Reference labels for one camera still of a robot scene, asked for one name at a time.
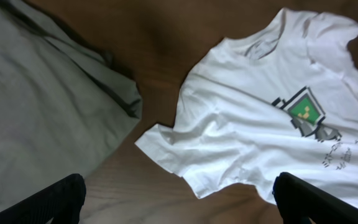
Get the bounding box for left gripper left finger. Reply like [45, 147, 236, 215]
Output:
[0, 174, 86, 224]

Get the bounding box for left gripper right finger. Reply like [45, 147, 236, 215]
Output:
[273, 172, 358, 224]

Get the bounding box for white printed t-shirt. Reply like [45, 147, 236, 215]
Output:
[136, 8, 358, 208]

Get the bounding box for folded khaki trousers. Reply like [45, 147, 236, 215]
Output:
[0, 1, 142, 212]

